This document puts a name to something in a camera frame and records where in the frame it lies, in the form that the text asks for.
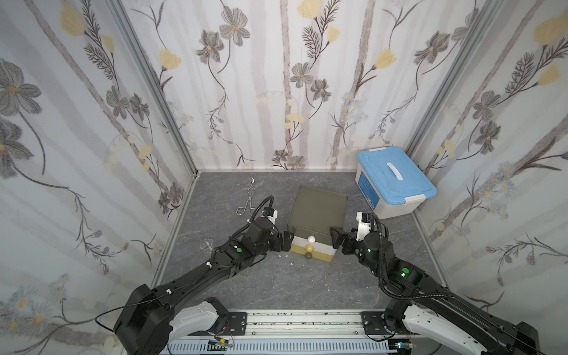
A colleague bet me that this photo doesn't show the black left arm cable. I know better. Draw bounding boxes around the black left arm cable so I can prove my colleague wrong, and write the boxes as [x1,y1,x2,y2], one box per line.
[94,292,170,334]

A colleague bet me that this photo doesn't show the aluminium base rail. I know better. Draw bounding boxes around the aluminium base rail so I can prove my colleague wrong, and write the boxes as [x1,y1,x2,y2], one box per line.
[119,308,489,355]

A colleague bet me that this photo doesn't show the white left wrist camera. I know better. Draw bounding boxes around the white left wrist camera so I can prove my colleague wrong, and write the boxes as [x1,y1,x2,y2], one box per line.
[262,207,278,224]

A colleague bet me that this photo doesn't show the metal tongs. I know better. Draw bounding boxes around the metal tongs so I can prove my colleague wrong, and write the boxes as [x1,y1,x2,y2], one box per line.
[236,177,256,216]

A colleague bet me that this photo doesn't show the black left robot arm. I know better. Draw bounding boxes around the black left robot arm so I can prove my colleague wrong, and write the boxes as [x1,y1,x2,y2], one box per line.
[112,217,294,354]

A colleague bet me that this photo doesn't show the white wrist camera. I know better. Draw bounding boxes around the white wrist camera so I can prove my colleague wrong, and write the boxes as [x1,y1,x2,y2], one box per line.
[262,207,278,224]
[356,212,373,241]

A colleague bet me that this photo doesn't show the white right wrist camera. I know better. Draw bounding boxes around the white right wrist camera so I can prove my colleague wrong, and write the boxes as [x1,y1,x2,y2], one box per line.
[356,212,373,241]

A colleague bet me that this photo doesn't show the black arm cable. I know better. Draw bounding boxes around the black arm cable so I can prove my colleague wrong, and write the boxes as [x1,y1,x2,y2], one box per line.
[94,292,170,334]
[363,212,449,303]

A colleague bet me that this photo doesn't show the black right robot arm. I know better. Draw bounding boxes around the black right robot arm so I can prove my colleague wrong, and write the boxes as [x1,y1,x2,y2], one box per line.
[330,228,541,354]

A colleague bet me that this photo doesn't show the olive green drawer cabinet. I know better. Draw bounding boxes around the olive green drawer cabinet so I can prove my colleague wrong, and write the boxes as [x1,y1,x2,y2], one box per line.
[287,186,348,263]

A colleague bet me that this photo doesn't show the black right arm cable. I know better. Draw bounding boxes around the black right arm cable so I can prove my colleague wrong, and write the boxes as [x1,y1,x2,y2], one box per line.
[363,212,449,303]

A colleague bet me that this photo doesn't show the white storage bin blue lid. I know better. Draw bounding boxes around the white storage bin blue lid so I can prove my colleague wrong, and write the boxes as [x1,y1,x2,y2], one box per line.
[355,146,437,219]

